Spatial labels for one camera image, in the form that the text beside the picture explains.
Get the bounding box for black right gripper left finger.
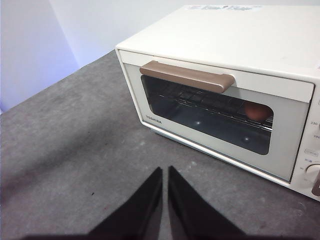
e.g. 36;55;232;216
22;167;164;240

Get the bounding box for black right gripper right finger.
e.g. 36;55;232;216
167;165;251;240

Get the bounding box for cream oven timer knob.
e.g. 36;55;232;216
305;163;320;198

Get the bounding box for cream Toshiba toaster oven body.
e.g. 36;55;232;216
114;4;320;202

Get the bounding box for white printed label sticker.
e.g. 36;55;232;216
186;4;261;13

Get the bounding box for metal wire oven rack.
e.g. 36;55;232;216
151;92;274;133

